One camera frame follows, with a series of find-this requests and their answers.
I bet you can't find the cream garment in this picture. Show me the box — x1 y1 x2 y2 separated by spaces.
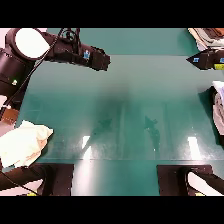
0 120 54 169

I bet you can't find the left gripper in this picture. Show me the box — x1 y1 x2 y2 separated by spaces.
79 43 111 72

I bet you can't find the white garment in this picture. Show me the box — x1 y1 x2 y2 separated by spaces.
209 80 224 137

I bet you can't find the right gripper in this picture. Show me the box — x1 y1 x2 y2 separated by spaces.
186 48 221 71

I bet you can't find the heap of clothes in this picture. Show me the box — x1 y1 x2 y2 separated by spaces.
187 27 224 52

